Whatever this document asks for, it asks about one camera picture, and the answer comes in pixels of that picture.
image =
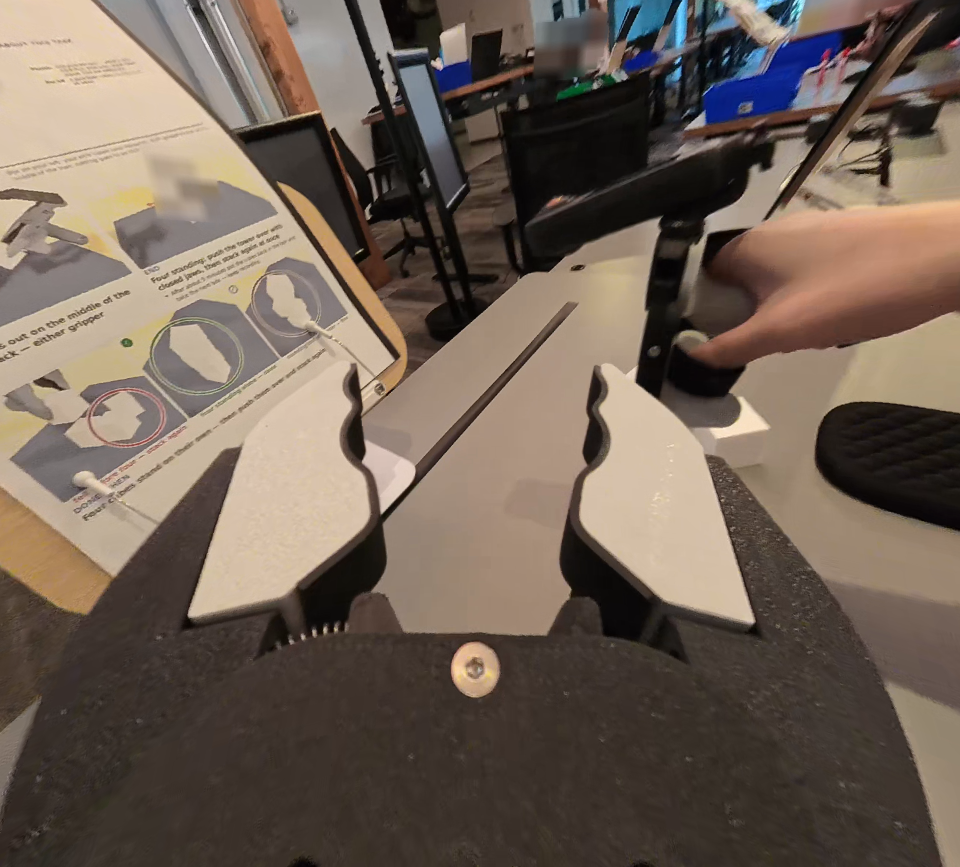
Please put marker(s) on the black swivel office chair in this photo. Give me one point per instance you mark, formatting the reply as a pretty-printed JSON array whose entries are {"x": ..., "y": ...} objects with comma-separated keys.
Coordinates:
[{"x": 382, "y": 184}]

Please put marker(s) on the wooden background desk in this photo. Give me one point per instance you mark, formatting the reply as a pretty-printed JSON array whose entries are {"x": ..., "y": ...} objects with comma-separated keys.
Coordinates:
[{"x": 487, "y": 83}]

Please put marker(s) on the black office chair back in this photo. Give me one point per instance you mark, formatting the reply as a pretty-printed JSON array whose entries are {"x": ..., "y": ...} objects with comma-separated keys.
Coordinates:
[{"x": 577, "y": 154}]

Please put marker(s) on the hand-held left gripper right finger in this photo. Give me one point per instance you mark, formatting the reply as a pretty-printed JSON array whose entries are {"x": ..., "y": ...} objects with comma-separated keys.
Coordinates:
[{"x": 667, "y": 522}]

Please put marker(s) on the white hard foam cube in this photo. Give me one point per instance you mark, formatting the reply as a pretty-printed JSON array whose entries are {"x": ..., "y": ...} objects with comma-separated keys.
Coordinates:
[{"x": 739, "y": 432}]

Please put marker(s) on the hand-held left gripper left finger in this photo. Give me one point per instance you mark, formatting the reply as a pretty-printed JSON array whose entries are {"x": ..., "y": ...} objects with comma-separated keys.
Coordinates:
[{"x": 285, "y": 514}]

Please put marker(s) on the wooden book stand white base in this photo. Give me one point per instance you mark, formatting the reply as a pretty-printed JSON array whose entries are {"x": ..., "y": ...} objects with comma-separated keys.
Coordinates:
[{"x": 45, "y": 567}]

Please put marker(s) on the printed instruction sheet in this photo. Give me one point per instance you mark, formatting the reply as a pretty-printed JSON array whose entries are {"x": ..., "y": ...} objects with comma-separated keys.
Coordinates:
[{"x": 112, "y": 132}]

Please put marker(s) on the tall standing display screen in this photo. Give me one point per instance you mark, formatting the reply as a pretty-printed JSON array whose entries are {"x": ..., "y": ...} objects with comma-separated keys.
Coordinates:
[{"x": 431, "y": 132}]

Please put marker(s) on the tilted wooden board stand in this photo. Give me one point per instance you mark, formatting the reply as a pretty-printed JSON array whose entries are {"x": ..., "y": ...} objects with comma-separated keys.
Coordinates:
[{"x": 847, "y": 117}]

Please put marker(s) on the black framed display board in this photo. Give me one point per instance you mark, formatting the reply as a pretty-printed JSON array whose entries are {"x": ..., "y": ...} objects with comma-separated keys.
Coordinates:
[{"x": 307, "y": 184}]

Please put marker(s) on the thin black pole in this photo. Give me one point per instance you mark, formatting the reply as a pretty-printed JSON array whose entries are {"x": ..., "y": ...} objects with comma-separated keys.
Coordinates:
[{"x": 352, "y": 12}]

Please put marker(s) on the person's right hand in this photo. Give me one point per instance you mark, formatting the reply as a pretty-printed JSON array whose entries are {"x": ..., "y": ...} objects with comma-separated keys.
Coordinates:
[{"x": 802, "y": 282}]

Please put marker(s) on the stack of small blue bins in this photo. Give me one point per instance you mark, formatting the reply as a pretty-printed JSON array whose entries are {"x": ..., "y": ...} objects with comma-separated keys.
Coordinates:
[{"x": 757, "y": 94}]

